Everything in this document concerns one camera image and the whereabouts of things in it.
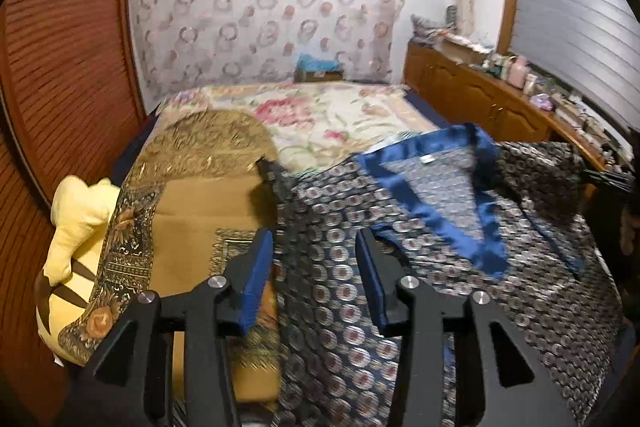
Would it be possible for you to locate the cardboard box with blue cloth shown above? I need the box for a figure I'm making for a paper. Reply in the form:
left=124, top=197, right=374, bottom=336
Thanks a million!
left=294, top=54, right=343, bottom=83

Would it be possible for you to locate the pink thermos jug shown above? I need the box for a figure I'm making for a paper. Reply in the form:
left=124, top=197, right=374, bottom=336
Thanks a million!
left=506, top=55, right=529, bottom=90

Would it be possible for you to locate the wooden sideboard cabinet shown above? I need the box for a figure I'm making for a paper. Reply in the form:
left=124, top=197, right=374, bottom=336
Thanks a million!
left=404, top=42, right=605, bottom=171

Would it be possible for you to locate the brown louvered wardrobe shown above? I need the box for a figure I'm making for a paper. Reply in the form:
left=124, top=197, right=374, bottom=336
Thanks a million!
left=1, top=0, right=144, bottom=423

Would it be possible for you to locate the navy patterned silk shirt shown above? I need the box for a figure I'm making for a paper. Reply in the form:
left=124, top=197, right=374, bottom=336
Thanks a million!
left=258, top=124, right=623, bottom=426

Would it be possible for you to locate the yellow plush toy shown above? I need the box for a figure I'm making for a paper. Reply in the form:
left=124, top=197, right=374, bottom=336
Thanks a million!
left=35, top=176, right=119, bottom=365

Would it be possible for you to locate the floral bed quilt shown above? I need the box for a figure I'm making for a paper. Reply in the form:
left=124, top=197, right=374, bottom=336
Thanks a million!
left=152, top=81, right=439, bottom=172

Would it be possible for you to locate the grey window blind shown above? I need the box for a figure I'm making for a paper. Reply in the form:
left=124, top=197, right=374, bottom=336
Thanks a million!
left=510, top=0, right=639, bottom=128

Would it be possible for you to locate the gold brocade pillow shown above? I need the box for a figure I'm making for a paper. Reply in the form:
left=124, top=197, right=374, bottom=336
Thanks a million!
left=56, top=108, right=281, bottom=408

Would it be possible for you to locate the cardboard box on cabinet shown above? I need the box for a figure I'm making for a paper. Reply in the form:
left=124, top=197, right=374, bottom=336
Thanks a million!
left=439, top=39, right=490, bottom=65

